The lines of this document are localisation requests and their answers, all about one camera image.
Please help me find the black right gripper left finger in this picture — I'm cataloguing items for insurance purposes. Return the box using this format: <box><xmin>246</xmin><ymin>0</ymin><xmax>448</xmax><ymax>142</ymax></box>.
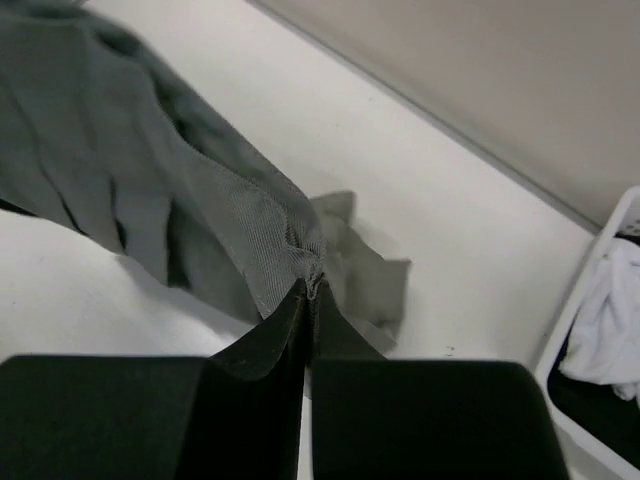
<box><xmin>1</xmin><ymin>283</ymin><xmax>306</xmax><ymax>479</ymax></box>

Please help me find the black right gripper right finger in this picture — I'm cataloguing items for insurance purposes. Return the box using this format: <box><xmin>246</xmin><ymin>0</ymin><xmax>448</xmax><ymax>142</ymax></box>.
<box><xmin>307</xmin><ymin>283</ymin><xmax>569</xmax><ymax>479</ymax></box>

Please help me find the grey pleated skirt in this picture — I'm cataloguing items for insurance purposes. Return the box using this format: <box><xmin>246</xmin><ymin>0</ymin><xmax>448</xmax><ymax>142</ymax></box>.
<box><xmin>1</xmin><ymin>1</ymin><xmax>411</xmax><ymax>354</ymax></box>

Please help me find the white plastic laundry basket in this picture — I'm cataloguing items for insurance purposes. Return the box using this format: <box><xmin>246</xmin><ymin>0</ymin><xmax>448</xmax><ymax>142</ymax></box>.
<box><xmin>535</xmin><ymin>187</ymin><xmax>639</xmax><ymax>479</ymax></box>

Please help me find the black skirt in basket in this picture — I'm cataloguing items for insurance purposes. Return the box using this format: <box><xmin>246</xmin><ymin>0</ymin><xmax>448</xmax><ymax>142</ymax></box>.
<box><xmin>547</xmin><ymin>337</ymin><xmax>639</xmax><ymax>468</ymax></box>

